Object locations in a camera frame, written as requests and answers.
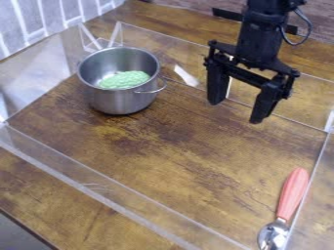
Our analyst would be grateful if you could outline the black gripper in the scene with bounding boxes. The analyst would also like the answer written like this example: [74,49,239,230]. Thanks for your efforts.
[204,0,305,124]

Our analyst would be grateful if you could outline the green sponge object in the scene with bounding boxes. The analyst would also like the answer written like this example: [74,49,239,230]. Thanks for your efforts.
[98,70,149,89]

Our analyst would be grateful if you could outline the silver metal pot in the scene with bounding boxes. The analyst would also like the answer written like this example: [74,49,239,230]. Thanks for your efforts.
[77,47,167,115]

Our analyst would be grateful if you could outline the black cable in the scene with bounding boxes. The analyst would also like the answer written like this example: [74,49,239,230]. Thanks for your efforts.
[279,7,314,47]

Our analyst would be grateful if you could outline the clear acrylic tray wall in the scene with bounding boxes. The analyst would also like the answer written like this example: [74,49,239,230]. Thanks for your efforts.
[0,23,334,250]

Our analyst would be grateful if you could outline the red handled metal spoon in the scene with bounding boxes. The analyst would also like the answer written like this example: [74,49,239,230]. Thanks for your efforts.
[256,167,308,250]

